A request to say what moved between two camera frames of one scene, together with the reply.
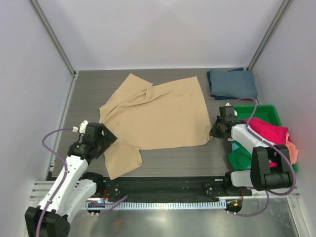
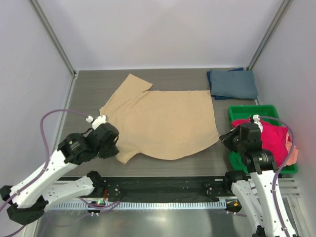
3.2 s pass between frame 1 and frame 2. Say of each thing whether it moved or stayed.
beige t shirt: moved
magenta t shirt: stayed
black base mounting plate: stayed
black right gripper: moved
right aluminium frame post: stayed
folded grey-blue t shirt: stayed
